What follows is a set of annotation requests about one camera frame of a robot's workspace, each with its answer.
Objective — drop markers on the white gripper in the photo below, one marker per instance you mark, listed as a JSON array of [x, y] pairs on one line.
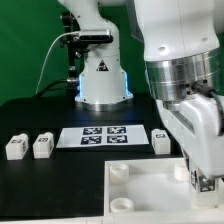
[[195, 126]]

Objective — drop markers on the white square table top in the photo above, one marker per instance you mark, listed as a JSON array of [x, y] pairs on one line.
[[154, 191]]

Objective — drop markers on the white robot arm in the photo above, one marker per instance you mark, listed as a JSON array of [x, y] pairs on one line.
[[182, 58]]

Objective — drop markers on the white sheet with AprilTags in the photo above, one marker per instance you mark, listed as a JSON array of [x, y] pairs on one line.
[[102, 136]]

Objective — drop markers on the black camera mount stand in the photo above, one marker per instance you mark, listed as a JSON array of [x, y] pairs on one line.
[[76, 46]]

